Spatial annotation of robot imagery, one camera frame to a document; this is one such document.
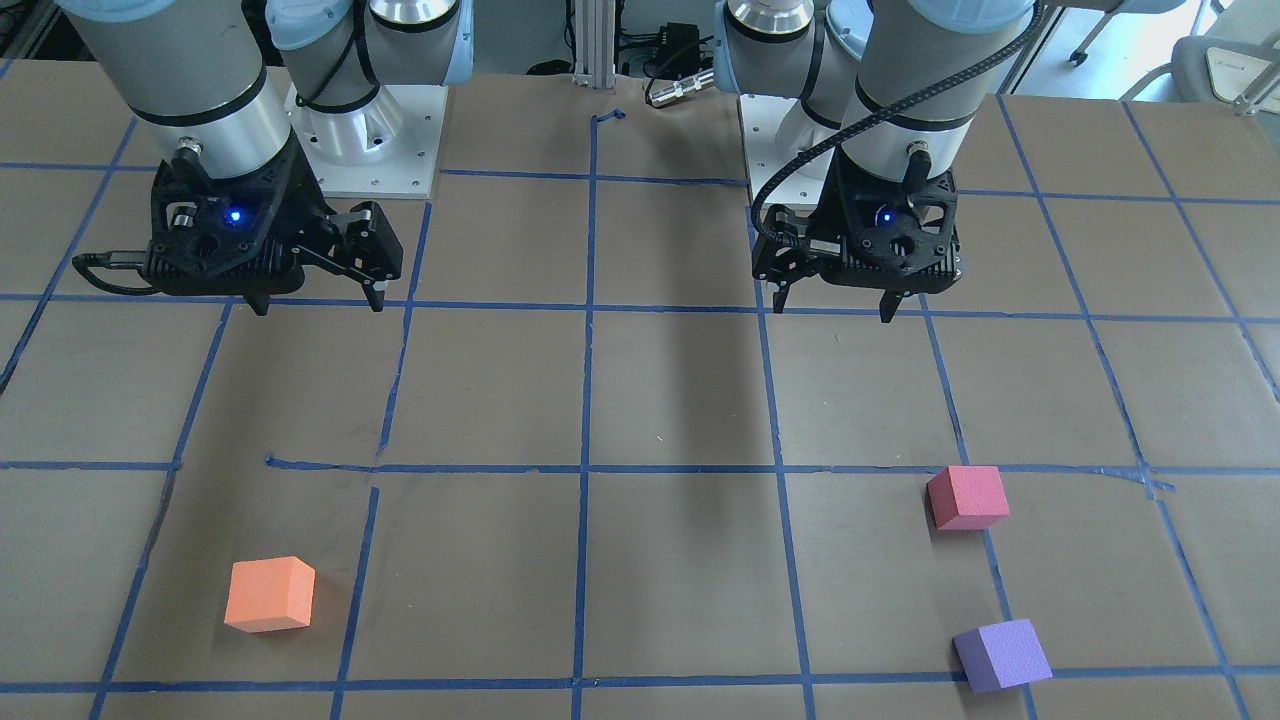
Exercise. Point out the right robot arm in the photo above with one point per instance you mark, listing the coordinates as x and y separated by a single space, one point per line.
192 72

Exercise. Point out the aluminium frame post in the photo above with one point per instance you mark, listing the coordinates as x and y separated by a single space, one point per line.
594 43

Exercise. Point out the black power box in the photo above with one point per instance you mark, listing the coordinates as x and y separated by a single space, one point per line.
670 38

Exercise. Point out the orange foam cube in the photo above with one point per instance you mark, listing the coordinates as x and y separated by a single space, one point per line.
269 595

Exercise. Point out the pink foam cube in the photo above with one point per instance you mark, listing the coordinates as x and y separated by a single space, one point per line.
967 498

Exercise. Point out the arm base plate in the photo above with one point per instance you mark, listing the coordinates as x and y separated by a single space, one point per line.
386 150
770 140

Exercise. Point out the purple foam cube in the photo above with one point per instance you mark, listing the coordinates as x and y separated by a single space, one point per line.
1002 656

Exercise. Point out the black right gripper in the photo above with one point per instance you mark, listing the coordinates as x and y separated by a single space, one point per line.
303 203

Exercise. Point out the grey office chair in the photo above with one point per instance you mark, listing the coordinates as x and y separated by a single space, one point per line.
1234 62

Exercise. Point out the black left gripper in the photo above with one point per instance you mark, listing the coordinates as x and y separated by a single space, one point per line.
783 262

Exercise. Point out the silver cable connector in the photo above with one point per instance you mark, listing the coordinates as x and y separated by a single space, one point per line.
680 90

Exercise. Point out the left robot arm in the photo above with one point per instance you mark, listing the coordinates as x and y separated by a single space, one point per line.
931 62

